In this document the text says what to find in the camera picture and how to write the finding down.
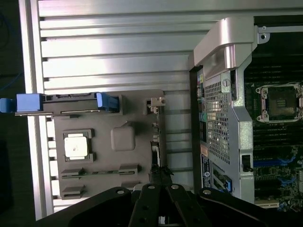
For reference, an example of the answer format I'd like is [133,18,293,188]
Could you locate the white expansion slot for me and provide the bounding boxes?
[254,200,279,209]

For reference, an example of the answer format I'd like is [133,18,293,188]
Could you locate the CPU socket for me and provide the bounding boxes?
[255,81,303,123]

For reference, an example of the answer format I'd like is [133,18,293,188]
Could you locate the blue case latch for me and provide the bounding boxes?
[223,176,234,192]

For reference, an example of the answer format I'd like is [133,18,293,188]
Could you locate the open black PC case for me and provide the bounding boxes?
[188,17,303,227]

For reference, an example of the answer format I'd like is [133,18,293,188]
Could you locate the green motherboard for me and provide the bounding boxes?
[245,61,303,210]

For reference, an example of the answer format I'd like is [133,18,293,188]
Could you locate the silver CPU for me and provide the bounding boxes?
[64,136,88,158]

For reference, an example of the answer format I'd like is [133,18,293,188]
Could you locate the black case switch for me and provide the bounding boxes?
[241,155,253,173]

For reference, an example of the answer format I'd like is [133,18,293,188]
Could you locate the green RAM stick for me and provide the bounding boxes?
[62,170,140,177]

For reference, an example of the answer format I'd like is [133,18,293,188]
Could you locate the hard disk with blue caddy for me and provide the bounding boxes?
[0,92,119,116]

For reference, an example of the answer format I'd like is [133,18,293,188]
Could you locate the grey parts rack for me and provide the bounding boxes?
[51,89,166,199]

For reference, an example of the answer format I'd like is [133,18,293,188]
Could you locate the blue expansion slot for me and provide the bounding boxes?
[253,157,296,166]

